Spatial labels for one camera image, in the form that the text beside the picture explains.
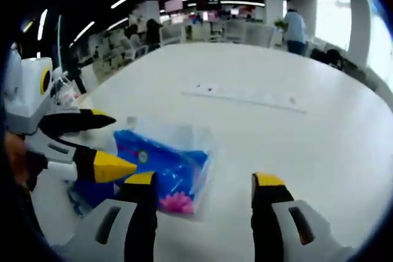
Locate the potted green plant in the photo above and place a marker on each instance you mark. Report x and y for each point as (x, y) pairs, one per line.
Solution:
(280, 23)

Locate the person's left hand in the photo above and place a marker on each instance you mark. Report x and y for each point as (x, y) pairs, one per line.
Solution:
(17, 157)

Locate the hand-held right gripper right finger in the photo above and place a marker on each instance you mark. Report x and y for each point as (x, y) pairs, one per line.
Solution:
(270, 213)

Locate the clear water bottle red label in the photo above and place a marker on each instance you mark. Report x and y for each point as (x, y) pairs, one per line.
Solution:
(65, 94)

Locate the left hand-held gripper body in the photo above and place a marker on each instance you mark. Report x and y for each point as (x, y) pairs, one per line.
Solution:
(26, 93)

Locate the blue tissue packet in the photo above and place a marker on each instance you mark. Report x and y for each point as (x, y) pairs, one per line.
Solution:
(175, 167)

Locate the white table power strip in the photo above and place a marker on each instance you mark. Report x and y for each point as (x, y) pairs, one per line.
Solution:
(245, 97)

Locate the clear blue-printed plastic bag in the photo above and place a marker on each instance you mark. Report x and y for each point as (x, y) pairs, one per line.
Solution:
(89, 196)

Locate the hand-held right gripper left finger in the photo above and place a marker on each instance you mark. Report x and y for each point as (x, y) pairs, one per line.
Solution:
(141, 213)

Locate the white table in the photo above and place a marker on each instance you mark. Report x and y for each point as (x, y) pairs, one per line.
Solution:
(261, 139)

